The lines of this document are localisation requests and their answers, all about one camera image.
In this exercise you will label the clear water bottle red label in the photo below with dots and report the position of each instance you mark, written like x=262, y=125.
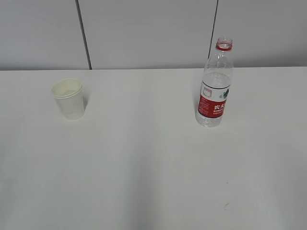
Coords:
x=215, y=84

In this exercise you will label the white paper cup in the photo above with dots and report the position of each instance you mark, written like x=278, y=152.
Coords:
x=68, y=94

